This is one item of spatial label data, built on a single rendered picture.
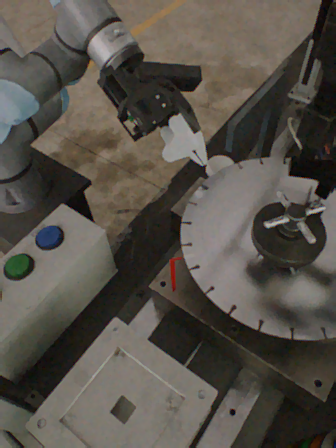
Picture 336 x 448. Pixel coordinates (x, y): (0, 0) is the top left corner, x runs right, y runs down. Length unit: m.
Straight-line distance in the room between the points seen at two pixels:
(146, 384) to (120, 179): 1.52
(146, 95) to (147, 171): 1.41
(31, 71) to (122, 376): 0.48
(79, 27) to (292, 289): 0.50
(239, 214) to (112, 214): 1.27
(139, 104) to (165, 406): 0.43
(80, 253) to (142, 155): 1.48
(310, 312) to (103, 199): 1.48
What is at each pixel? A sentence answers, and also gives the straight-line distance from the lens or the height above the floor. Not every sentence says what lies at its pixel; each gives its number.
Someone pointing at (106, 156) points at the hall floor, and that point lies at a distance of 2.09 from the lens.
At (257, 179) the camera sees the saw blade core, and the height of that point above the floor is 0.95.
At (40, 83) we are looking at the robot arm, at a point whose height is 1.09.
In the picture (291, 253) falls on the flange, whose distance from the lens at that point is 0.55.
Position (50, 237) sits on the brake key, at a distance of 0.65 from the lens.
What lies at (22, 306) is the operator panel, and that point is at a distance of 0.61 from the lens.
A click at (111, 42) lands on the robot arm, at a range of 0.61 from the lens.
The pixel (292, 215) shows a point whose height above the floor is 1.00.
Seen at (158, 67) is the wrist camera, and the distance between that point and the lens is 0.63.
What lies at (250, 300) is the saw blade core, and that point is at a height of 0.95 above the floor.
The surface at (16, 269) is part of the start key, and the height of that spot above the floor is 0.91.
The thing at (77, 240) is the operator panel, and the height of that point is 0.90.
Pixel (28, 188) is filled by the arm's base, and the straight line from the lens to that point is 0.90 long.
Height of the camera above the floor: 1.42
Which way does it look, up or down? 54 degrees down
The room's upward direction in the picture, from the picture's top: 4 degrees counter-clockwise
